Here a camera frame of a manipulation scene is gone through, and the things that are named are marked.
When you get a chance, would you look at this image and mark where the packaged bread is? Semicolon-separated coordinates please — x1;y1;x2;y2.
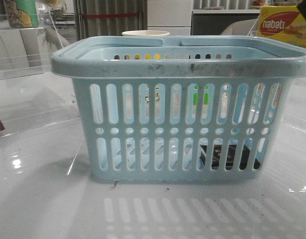
40;0;66;10

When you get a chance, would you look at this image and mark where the light blue plastic basket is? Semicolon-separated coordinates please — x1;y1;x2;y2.
51;35;306;182

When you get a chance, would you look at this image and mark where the yellow nabati wafer box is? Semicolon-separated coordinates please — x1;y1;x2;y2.
257;5;306;48

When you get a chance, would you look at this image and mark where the white drawer cabinet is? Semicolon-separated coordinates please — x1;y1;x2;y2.
147;0;193;35

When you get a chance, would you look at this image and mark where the white paper cup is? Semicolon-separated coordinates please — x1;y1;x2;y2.
122;30;170;37

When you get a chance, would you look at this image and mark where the green cartoon snack bag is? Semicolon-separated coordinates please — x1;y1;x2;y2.
3;0;39;28

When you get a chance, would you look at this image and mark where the clear acrylic shelf left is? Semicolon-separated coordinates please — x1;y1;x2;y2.
0;0;79;138

